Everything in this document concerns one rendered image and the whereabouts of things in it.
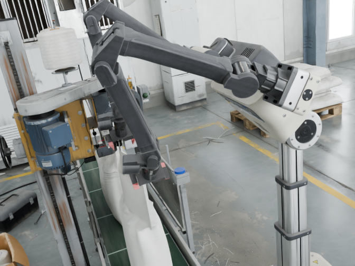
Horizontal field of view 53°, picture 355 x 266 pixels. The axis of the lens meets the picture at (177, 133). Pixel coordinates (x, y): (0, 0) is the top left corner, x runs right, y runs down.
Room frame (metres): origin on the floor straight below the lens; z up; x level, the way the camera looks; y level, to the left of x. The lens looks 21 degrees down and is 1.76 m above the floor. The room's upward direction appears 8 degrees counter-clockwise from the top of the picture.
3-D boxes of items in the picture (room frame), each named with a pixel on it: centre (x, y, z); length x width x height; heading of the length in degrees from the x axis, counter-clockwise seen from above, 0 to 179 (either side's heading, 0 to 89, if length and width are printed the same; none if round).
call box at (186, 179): (1.78, 0.02, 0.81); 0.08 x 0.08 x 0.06; 18
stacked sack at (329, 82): (4.45, -1.82, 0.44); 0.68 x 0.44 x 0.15; 108
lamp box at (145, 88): (1.88, 0.15, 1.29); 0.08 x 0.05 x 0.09; 18
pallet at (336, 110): (4.54, -1.47, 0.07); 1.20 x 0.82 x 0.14; 110
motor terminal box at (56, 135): (1.49, 0.52, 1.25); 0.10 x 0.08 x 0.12; 133
